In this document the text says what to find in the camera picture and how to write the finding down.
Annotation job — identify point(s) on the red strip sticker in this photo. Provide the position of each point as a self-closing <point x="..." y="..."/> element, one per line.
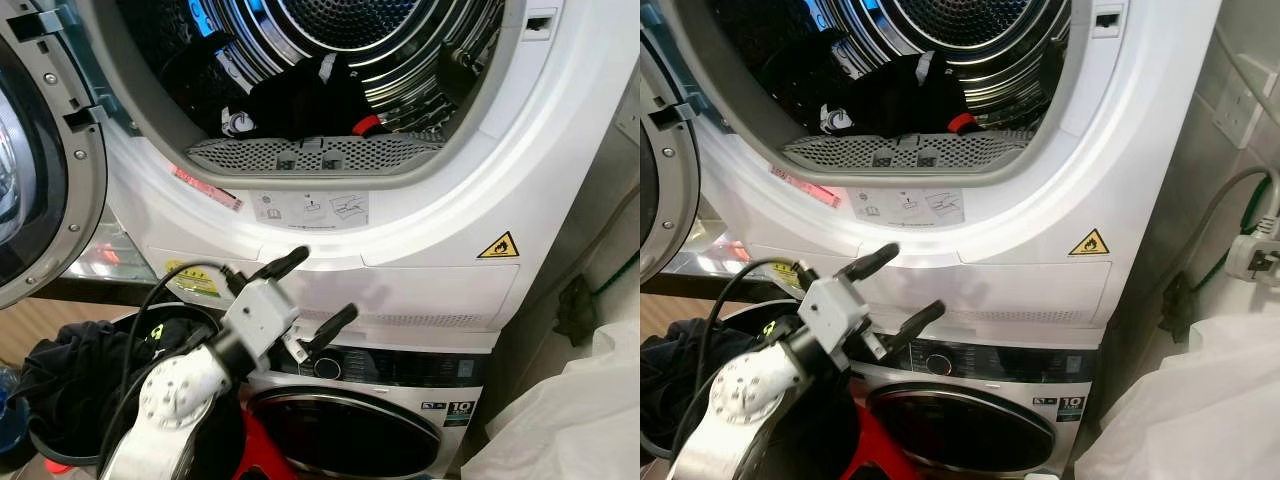
<point x="805" y="186"/>
<point x="205" y="188"/>

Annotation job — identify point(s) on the grey round dryer door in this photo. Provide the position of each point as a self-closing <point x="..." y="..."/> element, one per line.
<point x="675" y="190"/>
<point x="70" y="170"/>

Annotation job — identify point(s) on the white plug adapter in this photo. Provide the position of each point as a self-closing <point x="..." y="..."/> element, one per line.
<point x="1255" y="258"/>

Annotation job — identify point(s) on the dark round washer door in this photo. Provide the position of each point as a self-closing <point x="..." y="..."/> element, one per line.
<point x="350" y="435"/>
<point x="965" y="430"/>

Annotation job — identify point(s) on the white washing machine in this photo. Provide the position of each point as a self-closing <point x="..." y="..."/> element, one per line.
<point x="1075" y="395"/>
<point x="470" y="400"/>

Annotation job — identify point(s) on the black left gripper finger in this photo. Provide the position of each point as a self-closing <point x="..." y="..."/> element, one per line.
<point x="332" y="324"/>
<point x="284" y="261"/>
<point x="872" y="258"/>
<point x="918" y="320"/>

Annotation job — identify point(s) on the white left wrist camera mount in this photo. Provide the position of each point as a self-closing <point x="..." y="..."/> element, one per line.
<point x="832" y="305"/>
<point x="260" y="310"/>

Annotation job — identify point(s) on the black clothes in drum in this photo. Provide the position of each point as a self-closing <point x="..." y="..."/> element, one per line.
<point x="310" y="100"/>
<point x="900" y="100"/>

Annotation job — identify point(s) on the black laundry basket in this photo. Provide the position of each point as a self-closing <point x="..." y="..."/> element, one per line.
<point x="215" y="425"/>
<point x="770" y="315"/>

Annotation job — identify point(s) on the white wall socket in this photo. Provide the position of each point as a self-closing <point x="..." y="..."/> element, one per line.
<point x="1245" y="105"/>

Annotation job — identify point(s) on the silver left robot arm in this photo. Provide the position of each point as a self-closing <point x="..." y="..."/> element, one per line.
<point x="745" y="395"/>
<point x="175" y="395"/>

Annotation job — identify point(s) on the yellow triangle warning sticker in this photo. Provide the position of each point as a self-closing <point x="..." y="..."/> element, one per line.
<point x="499" y="248"/>
<point x="1089" y="245"/>

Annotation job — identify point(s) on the yellow label sticker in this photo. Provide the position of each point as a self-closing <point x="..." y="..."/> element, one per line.
<point x="783" y="272"/>
<point x="195" y="283"/>

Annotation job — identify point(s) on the grey perforated lint filter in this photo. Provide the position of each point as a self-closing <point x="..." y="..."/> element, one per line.
<point x="320" y="153"/>
<point x="910" y="150"/>

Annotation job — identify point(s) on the red plastic object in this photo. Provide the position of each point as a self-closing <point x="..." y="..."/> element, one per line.
<point x="262" y="450"/>
<point x="880" y="450"/>

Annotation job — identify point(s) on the white tumble dryer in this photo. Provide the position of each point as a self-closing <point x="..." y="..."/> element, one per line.
<point x="560" y="150"/>
<point x="1150" y="140"/>

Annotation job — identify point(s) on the black wall valve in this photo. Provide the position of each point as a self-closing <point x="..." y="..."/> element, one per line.
<point x="1178" y="308"/>
<point x="577" y="310"/>

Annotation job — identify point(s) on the white instruction sticker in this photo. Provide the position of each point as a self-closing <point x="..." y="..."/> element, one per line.
<point x="905" y="206"/>
<point x="310" y="208"/>

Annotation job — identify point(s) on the dark clothes in basket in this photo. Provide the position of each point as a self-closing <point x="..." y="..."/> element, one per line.
<point x="670" y="365"/>
<point x="80" y="375"/>

